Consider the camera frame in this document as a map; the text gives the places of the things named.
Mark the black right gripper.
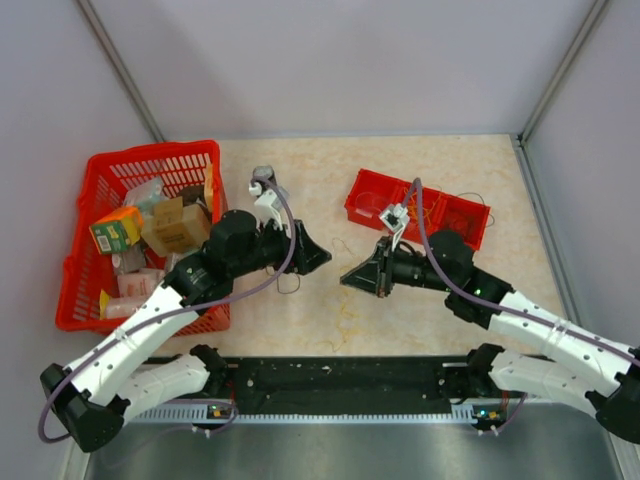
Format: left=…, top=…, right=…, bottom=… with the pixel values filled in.
left=340, top=236, right=454, bottom=299

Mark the pink wire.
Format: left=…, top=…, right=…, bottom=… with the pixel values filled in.
left=355, top=189, right=391, bottom=216

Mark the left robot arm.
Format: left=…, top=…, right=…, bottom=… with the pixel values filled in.
left=40, top=210, right=332, bottom=453

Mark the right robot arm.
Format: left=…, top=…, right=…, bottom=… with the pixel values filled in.
left=340, top=231, right=639, bottom=444

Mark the red three-compartment bin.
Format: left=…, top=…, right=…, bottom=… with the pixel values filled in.
left=344, top=169, right=491, bottom=251

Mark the black drink can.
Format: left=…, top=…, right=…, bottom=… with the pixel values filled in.
left=253, top=165, right=277, bottom=184

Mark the brown cardboard box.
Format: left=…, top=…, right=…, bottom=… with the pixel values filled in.
left=141, top=197, right=211, bottom=257

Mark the pink snack packet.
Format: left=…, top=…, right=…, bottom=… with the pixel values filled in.
left=99, top=268, right=165, bottom=320

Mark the green orange carton box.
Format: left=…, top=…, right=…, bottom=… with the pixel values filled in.
left=89, top=206, right=144, bottom=255

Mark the red plastic shopping basket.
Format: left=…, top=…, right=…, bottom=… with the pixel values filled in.
left=55, top=140, right=228, bottom=335

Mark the tangled wire bundle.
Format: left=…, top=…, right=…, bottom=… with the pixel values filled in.
left=264, top=237, right=361, bottom=351

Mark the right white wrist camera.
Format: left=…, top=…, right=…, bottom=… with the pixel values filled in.
left=379, top=203, right=410, bottom=251

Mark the white slotted cable duct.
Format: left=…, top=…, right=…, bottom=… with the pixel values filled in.
left=124, top=402, right=506, bottom=426

